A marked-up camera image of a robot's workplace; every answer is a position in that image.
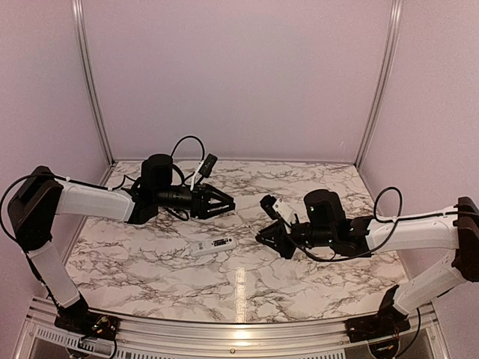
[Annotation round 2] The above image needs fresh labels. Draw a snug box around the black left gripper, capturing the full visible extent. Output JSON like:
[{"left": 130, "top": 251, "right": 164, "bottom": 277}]
[{"left": 154, "top": 182, "right": 235, "bottom": 219}]

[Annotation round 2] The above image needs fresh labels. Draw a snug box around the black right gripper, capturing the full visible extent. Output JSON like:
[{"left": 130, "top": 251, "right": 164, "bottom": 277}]
[{"left": 256, "top": 218, "right": 335, "bottom": 259}]

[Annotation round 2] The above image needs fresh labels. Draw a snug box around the white remote control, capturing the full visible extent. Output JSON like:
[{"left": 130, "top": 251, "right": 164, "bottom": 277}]
[{"left": 190, "top": 237, "right": 237, "bottom": 257}]

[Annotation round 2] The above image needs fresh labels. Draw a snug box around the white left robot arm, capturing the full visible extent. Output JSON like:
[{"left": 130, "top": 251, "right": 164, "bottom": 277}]
[{"left": 7, "top": 154, "right": 236, "bottom": 333}]

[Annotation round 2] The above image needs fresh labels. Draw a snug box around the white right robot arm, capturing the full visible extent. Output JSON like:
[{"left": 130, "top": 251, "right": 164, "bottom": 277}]
[{"left": 256, "top": 189, "right": 478, "bottom": 335}]

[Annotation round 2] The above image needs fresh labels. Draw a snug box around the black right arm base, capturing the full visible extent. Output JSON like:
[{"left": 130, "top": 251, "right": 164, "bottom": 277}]
[{"left": 345, "top": 307, "right": 411, "bottom": 343}]

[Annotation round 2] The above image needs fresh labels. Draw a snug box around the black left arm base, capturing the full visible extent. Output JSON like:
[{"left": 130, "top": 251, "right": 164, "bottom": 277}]
[{"left": 54, "top": 306, "right": 119, "bottom": 340}]

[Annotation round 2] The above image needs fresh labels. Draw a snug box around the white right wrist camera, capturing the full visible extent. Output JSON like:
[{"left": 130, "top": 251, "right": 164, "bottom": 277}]
[{"left": 272, "top": 199, "right": 296, "bottom": 224}]

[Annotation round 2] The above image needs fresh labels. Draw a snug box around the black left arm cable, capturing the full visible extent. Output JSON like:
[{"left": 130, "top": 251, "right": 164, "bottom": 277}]
[{"left": 0, "top": 135, "right": 207, "bottom": 359}]

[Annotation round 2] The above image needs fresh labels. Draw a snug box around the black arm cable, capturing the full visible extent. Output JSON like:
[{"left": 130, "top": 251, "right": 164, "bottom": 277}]
[
  {"left": 284, "top": 186, "right": 479, "bottom": 359},
  {"left": 0, "top": 135, "right": 207, "bottom": 359}
]

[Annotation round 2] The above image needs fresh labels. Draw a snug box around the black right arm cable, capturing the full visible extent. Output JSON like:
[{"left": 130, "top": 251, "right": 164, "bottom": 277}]
[{"left": 284, "top": 186, "right": 479, "bottom": 359}]

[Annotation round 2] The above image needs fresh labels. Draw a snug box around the aluminium front rail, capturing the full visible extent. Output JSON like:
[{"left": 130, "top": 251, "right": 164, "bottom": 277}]
[{"left": 22, "top": 295, "right": 450, "bottom": 359}]

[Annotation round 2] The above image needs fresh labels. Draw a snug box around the aluminium frame right post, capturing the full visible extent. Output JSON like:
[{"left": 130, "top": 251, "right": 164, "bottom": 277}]
[{"left": 354, "top": 0, "right": 404, "bottom": 171}]

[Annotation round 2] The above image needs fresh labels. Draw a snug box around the aluminium frame post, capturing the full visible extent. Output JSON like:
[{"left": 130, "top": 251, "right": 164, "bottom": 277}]
[
  {"left": 71, "top": 0, "right": 115, "bottom": 166},
  {"left": 354, "top": 0, "right": 404, "bottom": 171}
]

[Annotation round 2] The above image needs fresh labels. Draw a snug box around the aluminium frame left post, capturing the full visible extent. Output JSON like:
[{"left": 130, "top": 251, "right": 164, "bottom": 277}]
[{"left": 71, "top": 0, "right": 115, "bottom": 166}]

